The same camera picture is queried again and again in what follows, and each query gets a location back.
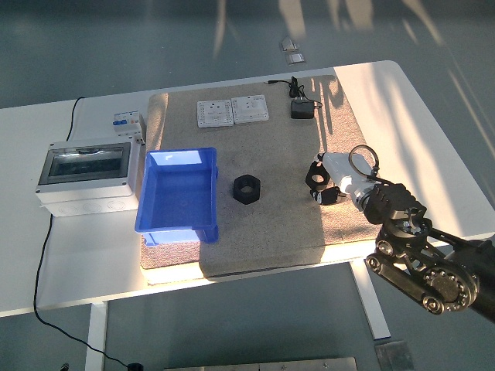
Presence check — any blue plastic bin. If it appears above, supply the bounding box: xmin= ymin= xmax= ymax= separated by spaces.
xmin=133 ymin=147 xmax=220 ymax=246

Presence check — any black adapter cord with plug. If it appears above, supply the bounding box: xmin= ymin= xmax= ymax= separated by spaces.
xmin=263 ymin=76 xmax=324 ymax=111

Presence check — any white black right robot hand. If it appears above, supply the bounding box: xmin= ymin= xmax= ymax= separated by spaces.
xmin=306 ymin=151 xmax=374 ymax=206

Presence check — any black hex nut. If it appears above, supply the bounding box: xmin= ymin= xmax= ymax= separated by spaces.
xmin=232 ymin=174 xmax=263 ymax=205

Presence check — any small grey metal plate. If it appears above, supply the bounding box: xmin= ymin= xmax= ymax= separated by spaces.
xmin=374 ymin=340 xmax=415 ymax=371

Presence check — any white table leg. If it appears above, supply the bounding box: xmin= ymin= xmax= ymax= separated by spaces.
xmin=85 ymin=302 xmax=111 ymax=371
xmin=349 ymin=261 xmax=392 ymax=342

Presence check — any white wall socket panel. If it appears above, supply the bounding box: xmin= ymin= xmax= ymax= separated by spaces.
xmin=196 ymin=98 xmax=235 ymax=129

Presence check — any black power adapter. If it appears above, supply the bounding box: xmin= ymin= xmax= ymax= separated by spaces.
xmin=290 ymin=98 xmax=316 ymax=121

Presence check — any wide grey metal plate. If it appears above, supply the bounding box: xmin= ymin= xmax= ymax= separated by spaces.
xmin=162 ymin=356 xmax=359 ymax=371

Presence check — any long black power cable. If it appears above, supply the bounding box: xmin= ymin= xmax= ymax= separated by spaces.
xmin=32 ymin=96 xmax=133 ymax=366

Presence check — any white distribution box clear cover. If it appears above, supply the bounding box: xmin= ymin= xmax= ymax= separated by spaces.
xmin=34 ymin=141 xmax=142 ymax=218

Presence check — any white circuit breaker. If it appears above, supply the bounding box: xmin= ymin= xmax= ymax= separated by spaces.
xmin=112 ymin=110 xmax=148 ymax=146

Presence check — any grey-brown mat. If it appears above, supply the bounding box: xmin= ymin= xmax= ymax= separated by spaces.
xmin=139 ymin=74 xmax=382 ymax=279

